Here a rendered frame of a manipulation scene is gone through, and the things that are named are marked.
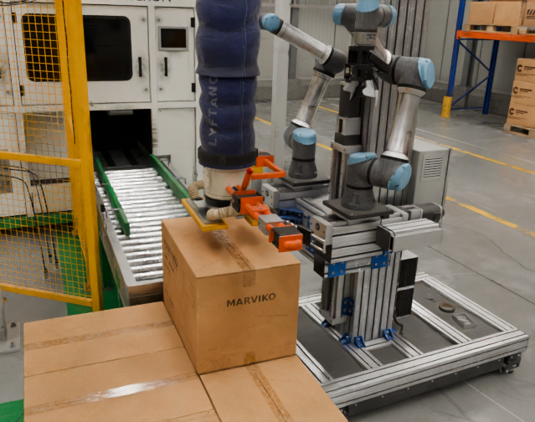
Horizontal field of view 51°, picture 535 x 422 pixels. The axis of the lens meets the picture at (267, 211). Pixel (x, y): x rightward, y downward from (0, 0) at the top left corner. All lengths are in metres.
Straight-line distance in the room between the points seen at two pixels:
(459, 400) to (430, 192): 1.07
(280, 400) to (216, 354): 0.29
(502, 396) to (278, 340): 1.44
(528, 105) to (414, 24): 7.84
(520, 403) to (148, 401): 1.94
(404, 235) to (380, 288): 0.55
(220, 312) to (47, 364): 0.69
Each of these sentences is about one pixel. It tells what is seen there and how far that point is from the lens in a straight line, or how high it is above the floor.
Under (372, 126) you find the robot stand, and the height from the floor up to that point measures 1.35.
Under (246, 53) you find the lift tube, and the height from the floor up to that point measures 1.68.
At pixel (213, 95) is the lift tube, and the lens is 2.05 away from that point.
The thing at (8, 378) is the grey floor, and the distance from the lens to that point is 3.29.
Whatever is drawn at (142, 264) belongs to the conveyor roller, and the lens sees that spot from 3.09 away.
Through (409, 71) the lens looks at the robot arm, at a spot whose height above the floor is 1.61.
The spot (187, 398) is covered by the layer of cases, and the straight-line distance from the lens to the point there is 2.08.
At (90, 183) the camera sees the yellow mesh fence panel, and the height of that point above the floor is 0.89.
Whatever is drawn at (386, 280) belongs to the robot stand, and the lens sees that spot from 2.92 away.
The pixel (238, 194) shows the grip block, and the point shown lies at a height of 1.20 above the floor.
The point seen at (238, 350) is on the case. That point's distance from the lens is 2.18.
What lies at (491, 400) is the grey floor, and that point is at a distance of 3.21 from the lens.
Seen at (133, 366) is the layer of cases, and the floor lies 0.54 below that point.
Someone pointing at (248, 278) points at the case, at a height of 0.91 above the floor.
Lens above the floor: 1.82
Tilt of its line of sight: 19 degrees down
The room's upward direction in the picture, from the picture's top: 2 degrees clockwise
